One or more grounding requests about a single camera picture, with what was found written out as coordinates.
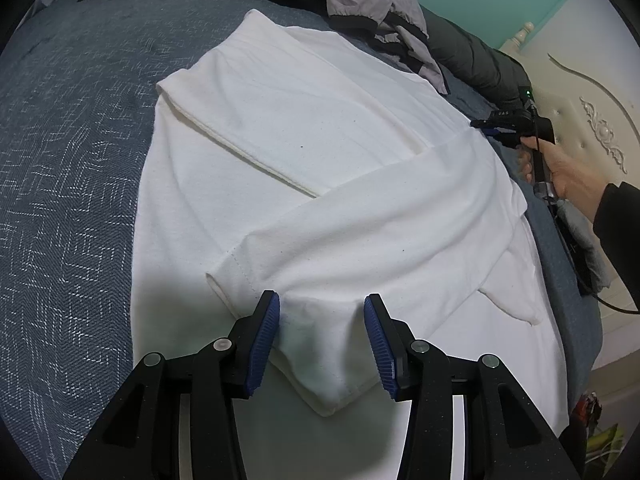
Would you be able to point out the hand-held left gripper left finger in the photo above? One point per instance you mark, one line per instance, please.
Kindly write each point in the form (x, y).
(262, 345)

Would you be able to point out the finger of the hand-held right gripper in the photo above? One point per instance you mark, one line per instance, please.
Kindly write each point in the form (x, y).
(495, 123)
(507, 137)

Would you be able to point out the red-orange bag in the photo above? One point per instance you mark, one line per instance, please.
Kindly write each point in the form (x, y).
(586, 410)

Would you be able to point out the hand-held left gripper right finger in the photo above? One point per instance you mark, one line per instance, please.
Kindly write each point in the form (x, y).
(380, 345)

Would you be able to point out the white long-sleeve shirt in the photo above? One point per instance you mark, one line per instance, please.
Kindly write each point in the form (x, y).
(325, 160)

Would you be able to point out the person's right hand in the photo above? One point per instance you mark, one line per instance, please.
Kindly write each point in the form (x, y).
(575, 180)

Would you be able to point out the green bag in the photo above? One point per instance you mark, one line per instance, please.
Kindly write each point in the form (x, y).
(605, 442)

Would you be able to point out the bed with blue-grey sheet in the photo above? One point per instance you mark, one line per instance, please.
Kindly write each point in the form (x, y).
(75, 160)

